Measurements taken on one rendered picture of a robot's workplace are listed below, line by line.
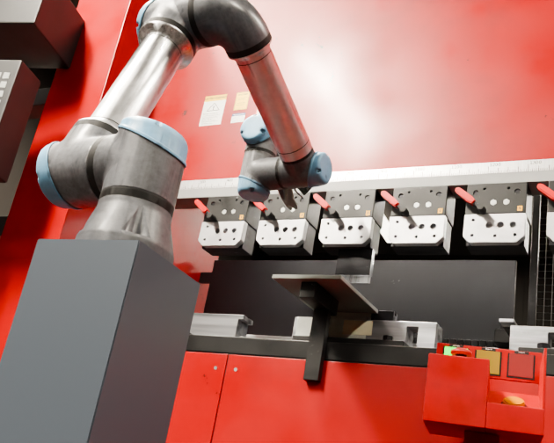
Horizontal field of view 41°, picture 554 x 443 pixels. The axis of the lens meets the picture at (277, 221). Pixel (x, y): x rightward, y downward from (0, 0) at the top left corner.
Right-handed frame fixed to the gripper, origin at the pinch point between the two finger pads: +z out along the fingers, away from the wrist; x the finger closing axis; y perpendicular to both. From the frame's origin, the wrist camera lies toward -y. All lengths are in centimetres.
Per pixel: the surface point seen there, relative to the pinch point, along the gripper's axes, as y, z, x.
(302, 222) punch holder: -1.6, 11.5, -7.6
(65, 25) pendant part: -107, -18, -16
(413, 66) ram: -13, 12, 48
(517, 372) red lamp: 77, -14, 0
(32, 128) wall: -357, 179, -97
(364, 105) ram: -15.4, 11.9, 29.7
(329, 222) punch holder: 4.6, 11.9, -2.5
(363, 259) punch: 18.8, 15.0, -3.4
